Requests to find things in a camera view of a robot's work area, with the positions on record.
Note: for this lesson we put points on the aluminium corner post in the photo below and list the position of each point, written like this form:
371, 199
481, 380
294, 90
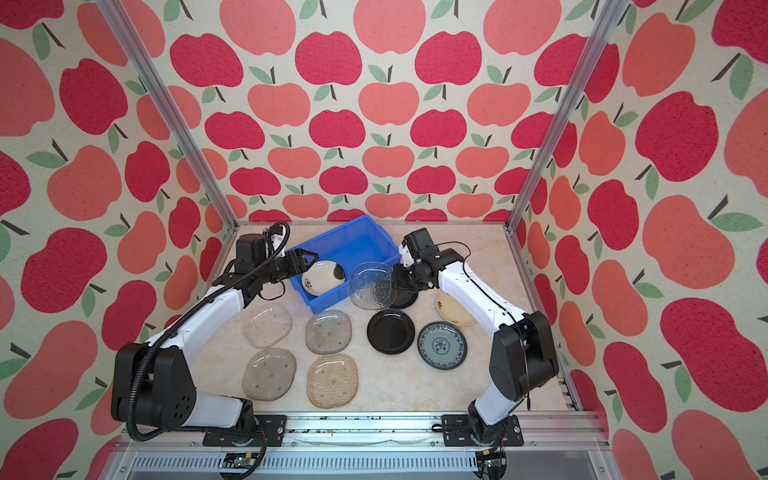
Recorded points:
601, 34
129, 39

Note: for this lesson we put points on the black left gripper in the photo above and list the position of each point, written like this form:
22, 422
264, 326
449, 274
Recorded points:
300, 261

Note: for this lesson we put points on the amber glass plate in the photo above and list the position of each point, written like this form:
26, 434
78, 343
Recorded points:
332, 381

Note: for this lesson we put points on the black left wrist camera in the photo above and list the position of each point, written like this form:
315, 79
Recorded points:
251, 249

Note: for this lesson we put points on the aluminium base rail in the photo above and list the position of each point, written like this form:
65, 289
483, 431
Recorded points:
374, 445

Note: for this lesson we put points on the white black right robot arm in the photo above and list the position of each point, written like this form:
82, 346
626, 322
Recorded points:
522, 354

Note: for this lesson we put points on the cream yellow round plate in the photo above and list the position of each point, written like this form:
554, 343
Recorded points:
452, 311

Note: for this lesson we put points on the aluminium left corner post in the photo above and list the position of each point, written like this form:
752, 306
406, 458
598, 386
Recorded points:
129, 39

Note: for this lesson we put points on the black round plate rear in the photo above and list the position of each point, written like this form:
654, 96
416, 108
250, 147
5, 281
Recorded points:
404, 299

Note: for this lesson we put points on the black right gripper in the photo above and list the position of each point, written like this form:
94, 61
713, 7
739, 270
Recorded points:
398, 284

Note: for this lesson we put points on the blue plastic bin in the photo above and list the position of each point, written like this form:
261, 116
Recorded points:
353, 243

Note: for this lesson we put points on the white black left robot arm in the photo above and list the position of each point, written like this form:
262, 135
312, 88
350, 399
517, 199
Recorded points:
153, 389

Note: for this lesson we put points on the aluminium right corner post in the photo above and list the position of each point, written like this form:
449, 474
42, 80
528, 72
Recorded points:
601, 34

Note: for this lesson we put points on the clear glass plate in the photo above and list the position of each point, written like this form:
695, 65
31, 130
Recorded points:
269, 374
372, 286
328, 332
265, 326

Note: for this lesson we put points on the black round plate front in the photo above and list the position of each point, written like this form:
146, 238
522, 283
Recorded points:
390, 331

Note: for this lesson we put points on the blue patterned round plate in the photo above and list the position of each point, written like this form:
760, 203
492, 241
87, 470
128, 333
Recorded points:
442, 345

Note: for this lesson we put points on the black round plate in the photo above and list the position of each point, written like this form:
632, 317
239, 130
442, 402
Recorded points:
390, 331
404, 299

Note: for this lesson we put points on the white floral round plate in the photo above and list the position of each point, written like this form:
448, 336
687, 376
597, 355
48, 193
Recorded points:
322, 277

